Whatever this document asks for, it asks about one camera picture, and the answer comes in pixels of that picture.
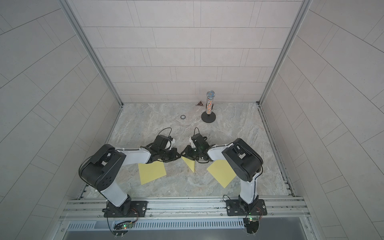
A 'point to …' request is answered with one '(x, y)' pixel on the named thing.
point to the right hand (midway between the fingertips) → (182, 155)
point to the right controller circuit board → (252, 224)
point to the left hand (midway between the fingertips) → (183, 155)
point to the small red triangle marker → (200, 103)
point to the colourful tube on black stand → (209, 116)
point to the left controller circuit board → (121, 227)
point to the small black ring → (183, 115)
